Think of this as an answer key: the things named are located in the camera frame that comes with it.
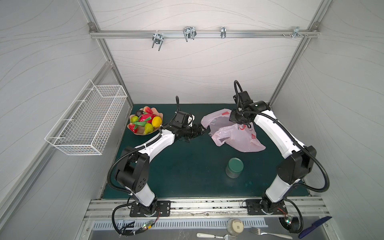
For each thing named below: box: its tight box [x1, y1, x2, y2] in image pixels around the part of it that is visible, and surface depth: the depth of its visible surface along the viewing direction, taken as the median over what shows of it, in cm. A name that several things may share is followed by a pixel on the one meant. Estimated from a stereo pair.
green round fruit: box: [130, 115, 139, 123], surface depth 102 cm
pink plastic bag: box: [200, 108, 266, 152], surface depth 84 cm
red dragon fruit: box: [133, 113, 157, 126], surface depth 100 cm
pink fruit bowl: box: [127, 106, 164, 135], surface depth 100 cm
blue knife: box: [298, 216, 333, 239], surface depth 71 cm
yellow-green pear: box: [143, 123, 154, 135], surface depth 98 cm
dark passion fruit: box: [135, 110, 143, 117], surface depth 106 cm
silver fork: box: [249, 228, 293, 240], surface depth 69 cm
